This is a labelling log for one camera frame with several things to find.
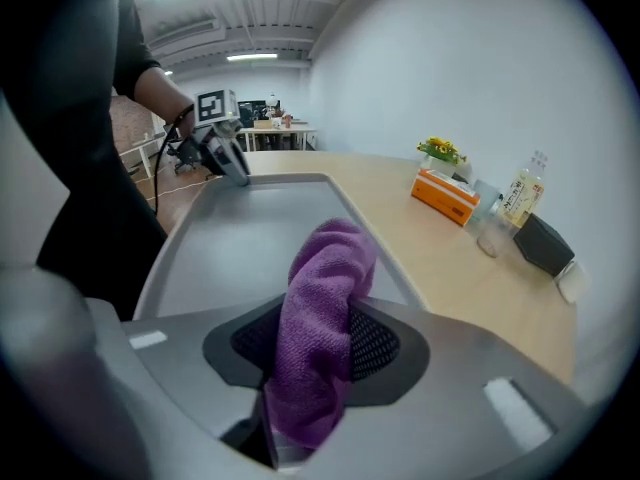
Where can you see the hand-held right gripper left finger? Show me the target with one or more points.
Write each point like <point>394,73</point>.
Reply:
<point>170,368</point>

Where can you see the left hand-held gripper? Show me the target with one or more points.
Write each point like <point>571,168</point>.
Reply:
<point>215,108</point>

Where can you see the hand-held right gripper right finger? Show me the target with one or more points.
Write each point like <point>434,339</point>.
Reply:
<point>440,388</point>

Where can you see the grey tray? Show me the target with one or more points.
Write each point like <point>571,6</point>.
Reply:
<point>240,233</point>

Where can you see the purple cloth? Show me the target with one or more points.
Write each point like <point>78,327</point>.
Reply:
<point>315,318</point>

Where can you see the person's left forearm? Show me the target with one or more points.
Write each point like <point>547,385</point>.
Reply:
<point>155,93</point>

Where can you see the black office chair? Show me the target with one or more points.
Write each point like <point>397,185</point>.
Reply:
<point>186,155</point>

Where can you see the black monitor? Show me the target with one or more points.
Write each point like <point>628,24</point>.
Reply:
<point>250,112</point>

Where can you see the black wristband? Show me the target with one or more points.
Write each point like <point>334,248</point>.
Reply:
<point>183,113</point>

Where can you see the white long table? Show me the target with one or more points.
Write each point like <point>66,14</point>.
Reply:
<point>280,130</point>

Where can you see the white desk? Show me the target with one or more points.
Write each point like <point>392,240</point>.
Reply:
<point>142,148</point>

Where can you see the small ceiling light panel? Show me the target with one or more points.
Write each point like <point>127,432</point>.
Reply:
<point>251,57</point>

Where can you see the person's black clothed torso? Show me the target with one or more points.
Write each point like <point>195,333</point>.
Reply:
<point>75,118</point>

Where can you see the clear glass jar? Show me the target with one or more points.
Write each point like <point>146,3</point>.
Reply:
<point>494,233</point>

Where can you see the black box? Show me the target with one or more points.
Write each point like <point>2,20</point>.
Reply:
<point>542,245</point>

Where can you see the orange box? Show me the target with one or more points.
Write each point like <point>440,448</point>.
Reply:
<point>442,195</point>

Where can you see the clear glass cup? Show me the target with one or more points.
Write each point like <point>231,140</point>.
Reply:
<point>487,193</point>

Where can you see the yellow drink bottle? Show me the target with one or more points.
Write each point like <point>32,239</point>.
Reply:
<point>525,193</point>

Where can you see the yellow flowers in white pot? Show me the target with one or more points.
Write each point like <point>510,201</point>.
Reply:
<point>441,150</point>

